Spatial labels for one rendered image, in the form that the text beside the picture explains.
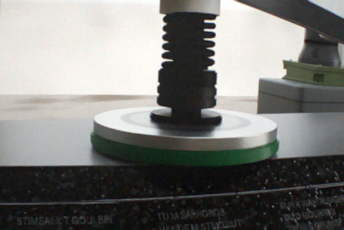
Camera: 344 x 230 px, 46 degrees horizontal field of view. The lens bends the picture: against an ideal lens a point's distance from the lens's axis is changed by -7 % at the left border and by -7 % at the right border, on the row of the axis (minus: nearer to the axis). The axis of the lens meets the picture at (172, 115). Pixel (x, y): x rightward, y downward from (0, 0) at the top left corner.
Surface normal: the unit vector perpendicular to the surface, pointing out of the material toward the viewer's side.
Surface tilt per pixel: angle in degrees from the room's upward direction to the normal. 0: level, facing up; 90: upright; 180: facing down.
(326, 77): 90
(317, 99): 90
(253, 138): 90
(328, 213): 45
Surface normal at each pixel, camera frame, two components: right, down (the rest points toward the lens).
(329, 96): 0.22, 0.15
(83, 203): 0.21, -0.59
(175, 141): -0.13, 0.14
